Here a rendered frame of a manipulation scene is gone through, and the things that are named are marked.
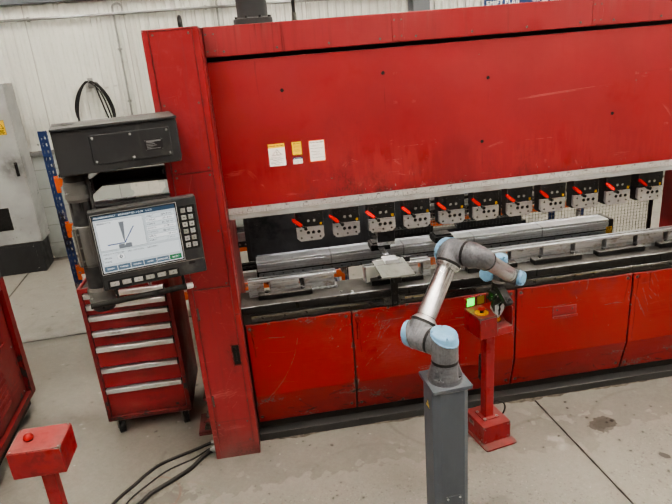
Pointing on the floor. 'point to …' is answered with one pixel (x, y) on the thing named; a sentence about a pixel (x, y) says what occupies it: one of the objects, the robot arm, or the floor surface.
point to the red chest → (143, 352)
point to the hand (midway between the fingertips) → (498, 316)
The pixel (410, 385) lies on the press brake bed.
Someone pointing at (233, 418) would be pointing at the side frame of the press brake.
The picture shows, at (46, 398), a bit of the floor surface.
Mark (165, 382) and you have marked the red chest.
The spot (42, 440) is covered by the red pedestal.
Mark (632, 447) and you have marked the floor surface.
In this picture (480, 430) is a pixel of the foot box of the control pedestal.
